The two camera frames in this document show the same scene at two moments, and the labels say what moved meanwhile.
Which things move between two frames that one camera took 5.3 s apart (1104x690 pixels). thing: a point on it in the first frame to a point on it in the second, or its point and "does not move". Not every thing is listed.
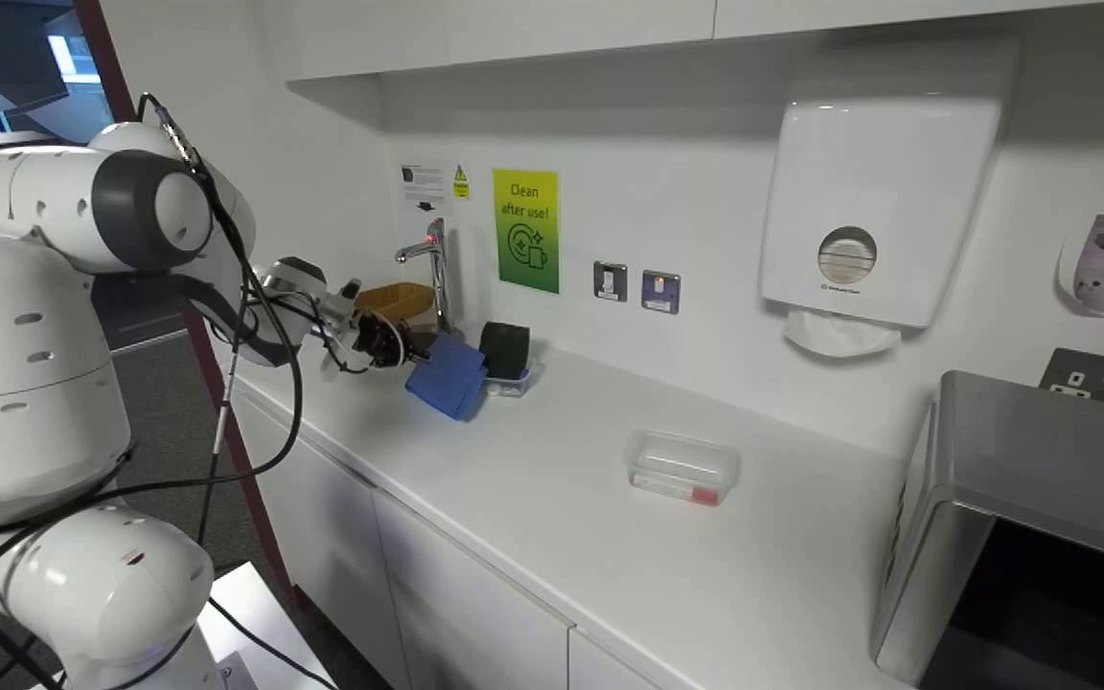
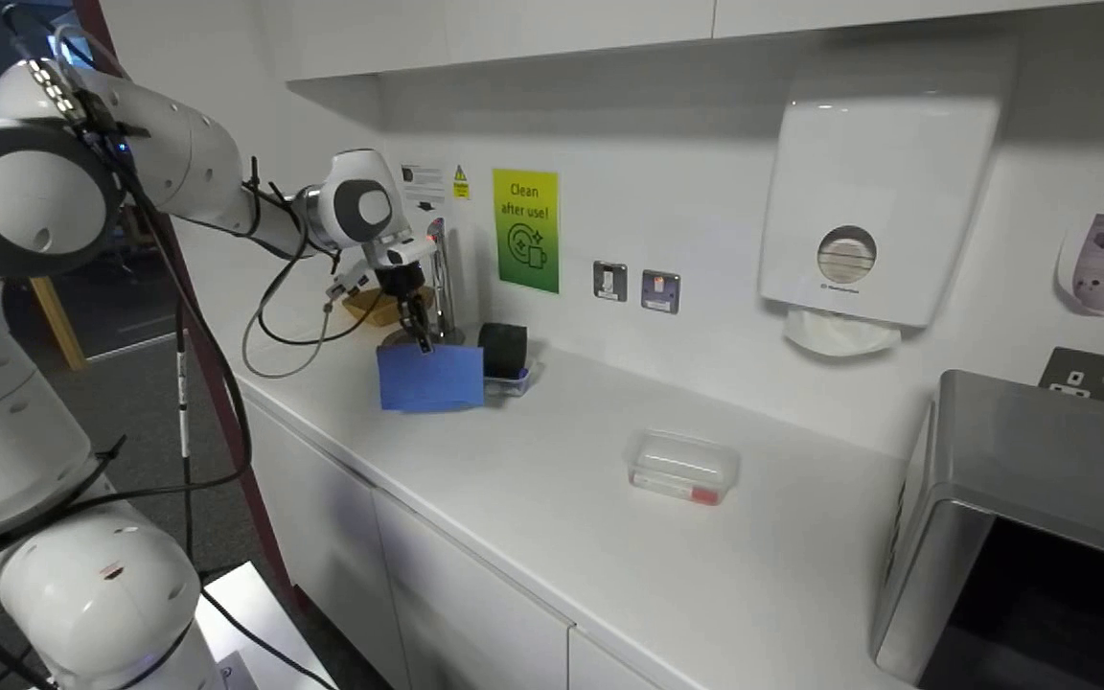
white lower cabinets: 405,603 does not move
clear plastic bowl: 685,469 does not move
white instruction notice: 423,184 does not move
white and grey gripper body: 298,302 to 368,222
